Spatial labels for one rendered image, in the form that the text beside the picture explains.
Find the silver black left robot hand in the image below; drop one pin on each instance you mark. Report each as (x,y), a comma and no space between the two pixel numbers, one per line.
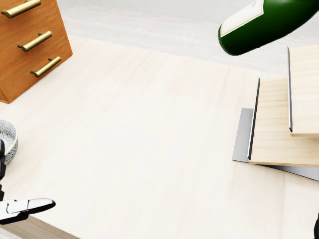
(15,207)

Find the wooden drawer cabinet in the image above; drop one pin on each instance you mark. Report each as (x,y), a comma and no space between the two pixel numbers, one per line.
(15,74)

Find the green wine bottle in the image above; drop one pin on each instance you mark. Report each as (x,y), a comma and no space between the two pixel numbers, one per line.
(269,27)

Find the patterned grey white bowl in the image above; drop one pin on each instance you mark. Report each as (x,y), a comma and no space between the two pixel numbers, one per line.
(11,147)

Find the pale wooden wine rack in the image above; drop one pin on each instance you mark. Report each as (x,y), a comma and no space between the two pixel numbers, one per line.
(274,129)

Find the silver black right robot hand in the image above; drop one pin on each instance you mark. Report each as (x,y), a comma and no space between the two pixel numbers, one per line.
(317,227)

